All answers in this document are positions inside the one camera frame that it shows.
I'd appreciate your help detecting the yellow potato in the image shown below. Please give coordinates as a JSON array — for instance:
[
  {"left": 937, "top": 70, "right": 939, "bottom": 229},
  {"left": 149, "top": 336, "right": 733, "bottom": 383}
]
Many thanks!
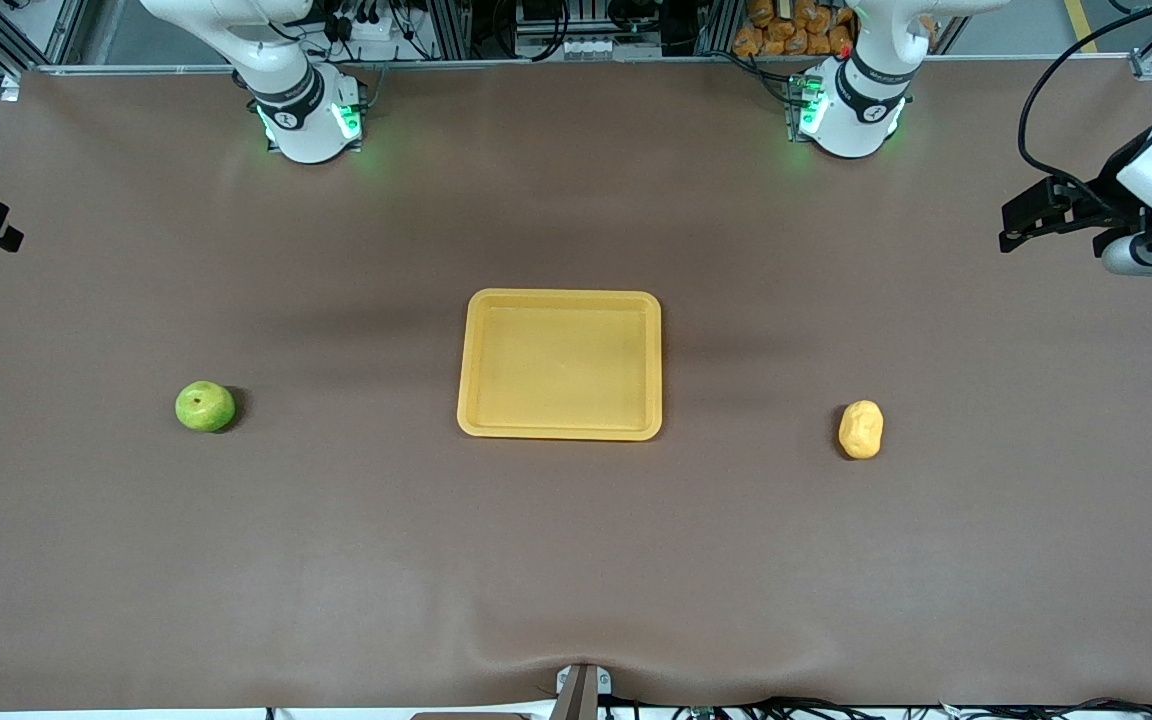
[{"left": 838, "top": 399, "right": 885, "bottom": 461}]

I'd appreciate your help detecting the green apple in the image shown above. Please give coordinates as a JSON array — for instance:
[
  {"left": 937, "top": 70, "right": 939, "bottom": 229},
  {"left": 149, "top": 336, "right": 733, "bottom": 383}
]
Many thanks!
[{"left": 174, "top": 380, "right": 237, "bottom": 434}]

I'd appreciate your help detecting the yellow plastic tray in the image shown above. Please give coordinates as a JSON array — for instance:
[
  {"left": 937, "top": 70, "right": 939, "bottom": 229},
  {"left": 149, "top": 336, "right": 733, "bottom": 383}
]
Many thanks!
[{"left": 456, "top": 288, "right": 664, "bottom": 442}]

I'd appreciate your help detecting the white power strip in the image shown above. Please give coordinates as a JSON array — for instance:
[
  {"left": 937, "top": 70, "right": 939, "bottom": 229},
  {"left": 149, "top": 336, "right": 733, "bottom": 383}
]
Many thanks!
[{"left": 328, "top": 8, "right": 415, "bottom": 47}]

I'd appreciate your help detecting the brown table mat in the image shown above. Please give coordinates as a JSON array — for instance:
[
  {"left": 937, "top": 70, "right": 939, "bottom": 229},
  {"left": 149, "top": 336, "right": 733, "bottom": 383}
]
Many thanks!
[{"left": 0, "top": 58, "right": 1152, "bottom": 713}]

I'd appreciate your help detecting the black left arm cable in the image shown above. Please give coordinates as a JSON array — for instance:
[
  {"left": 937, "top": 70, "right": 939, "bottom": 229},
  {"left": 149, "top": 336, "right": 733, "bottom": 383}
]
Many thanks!
[{"left": 1017, "top": 0, "right": 1152, "bottom": 201}]

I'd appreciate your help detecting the aluminium table edge rail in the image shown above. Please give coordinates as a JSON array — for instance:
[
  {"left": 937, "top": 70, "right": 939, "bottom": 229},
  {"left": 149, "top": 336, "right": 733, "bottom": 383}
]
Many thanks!
[{"left": 31, "top": 52, "right": 1137, "bottom": 77}]

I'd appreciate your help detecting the grey front camera mount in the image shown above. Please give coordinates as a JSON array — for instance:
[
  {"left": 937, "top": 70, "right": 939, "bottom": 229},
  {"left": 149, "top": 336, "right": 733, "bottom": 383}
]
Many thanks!
[{"left": 553, "top": 663, "right": 614, "bottom": 720}]

